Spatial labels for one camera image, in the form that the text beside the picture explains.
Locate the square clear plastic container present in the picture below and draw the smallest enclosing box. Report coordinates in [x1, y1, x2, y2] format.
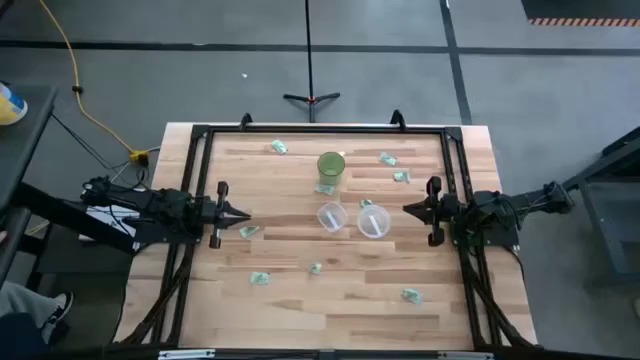
[316, 201, 350, 234]

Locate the green ceramic cup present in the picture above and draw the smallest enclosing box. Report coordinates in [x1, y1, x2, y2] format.
[316, 151, 347, 188]

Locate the black hazard striped mat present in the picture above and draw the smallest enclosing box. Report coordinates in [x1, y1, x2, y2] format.
[520, 0, 640, 28]

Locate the black tripod stand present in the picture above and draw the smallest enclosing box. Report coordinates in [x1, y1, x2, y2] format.
[282, 0, 342, 124]

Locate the yellow and blue container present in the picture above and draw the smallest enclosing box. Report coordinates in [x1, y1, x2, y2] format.
[0, 82, 29, 126]

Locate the dark side table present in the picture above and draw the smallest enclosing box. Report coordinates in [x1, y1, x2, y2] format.
[0, 84, 139, 301]

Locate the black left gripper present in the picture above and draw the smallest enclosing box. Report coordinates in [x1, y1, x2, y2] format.
[198, 181, 252, 250]

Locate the person's shoe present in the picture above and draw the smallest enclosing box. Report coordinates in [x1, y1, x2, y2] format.
[43, 291, 75, 326]

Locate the dark metal cart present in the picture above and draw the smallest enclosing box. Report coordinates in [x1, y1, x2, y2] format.
[564, 127, 640, 289]

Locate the white paper sheet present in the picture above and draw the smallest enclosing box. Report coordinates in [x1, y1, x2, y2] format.
[83, 203, 142, 245]

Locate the black aluminium table frame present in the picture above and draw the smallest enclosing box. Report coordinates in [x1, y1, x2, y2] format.
[114, 122, 539, 351]

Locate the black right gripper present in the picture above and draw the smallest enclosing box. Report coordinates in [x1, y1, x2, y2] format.
[402, 175, 459, 248]

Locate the person's leg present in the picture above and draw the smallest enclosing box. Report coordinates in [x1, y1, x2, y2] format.
[0, 280, 57, 346]

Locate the round clear plastic container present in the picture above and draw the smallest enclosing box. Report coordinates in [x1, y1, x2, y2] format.
[356, 204, 392, 240]

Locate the yellow extension cable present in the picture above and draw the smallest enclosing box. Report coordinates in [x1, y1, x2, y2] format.
[38, 0, 151, 164]

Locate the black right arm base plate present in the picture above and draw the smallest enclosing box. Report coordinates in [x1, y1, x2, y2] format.
[449, 219, 521, 249]

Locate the thin black floor cable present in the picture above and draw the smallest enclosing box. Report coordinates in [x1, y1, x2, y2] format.
[51, 113, 151, 190]

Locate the silver metal bracket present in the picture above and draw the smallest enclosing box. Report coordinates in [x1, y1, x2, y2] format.
[438, 351, 495, 360]
[158, 349, 216, 360]

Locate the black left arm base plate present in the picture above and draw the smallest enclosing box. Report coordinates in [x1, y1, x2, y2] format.
[132, 219, 207, 246]

